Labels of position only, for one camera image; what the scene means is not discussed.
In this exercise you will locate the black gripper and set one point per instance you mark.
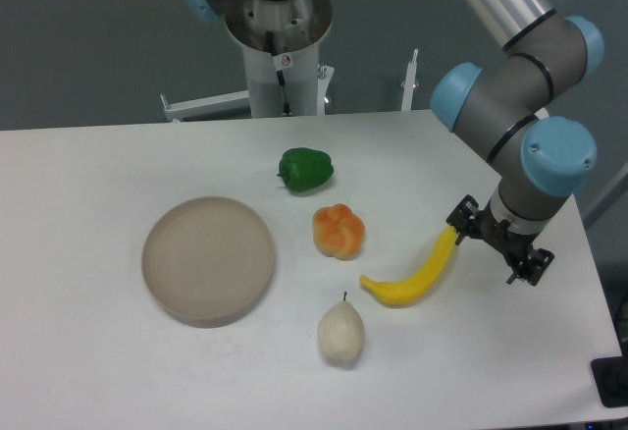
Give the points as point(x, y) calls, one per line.
point(470, 221)

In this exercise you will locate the yellow banana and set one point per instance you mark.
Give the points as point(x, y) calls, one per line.
point(409, 290)

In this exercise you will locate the grey robot arm, blue caps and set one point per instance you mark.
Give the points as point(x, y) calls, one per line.
point(541, 162)

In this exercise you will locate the orange knotted bread roll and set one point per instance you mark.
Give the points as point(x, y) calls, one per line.
point(338, 232)

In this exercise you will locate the black device at table edge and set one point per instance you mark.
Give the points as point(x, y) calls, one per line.
point(610, 375)

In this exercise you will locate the pale white pear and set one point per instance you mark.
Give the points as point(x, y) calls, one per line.
point(341, 335)

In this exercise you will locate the green bell pepper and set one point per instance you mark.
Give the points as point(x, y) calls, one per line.
point(302, 169)

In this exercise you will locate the beige round plate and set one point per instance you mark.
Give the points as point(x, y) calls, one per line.
point(208, 261)

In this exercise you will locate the white upright frame post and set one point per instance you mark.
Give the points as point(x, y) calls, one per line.
point(410, 83)

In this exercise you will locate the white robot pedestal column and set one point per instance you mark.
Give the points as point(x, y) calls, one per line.
point(286, 84)

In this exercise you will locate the white metal frame bracket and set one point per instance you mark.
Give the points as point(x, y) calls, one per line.
point(206, 109)

